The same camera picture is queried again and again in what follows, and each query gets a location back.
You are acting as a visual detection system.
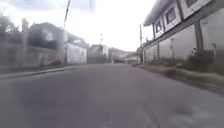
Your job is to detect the distant buildings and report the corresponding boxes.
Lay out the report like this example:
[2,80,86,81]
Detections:
[86,44,141,65]

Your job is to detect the grey asphalt road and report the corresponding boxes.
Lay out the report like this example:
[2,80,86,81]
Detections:
[0,62,224,128]

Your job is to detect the thin utility pole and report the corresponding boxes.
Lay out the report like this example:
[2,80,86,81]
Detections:
[139,23,144,64]

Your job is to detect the tall utility pole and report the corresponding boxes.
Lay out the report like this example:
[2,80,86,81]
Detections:
[61,0,72,65]

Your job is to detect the grey building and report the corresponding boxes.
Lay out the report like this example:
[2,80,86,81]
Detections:
[27,21,88,64]

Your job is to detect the white building with dark windows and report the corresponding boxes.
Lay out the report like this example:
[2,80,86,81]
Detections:
[142,0,224,64]

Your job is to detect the weedy verge strip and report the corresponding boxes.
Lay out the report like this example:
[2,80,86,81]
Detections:
[132,59,224,96]

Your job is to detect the raised kerb pavement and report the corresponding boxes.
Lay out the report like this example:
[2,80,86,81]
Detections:
[0,64,88,80]

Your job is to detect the tree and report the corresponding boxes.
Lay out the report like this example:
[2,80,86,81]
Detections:
[0,12,18,43]

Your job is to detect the white wall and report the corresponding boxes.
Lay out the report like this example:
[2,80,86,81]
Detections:
[66,42,88,65]

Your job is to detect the grey concrete wall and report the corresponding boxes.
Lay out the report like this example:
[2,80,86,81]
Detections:
[0,39,66,69]

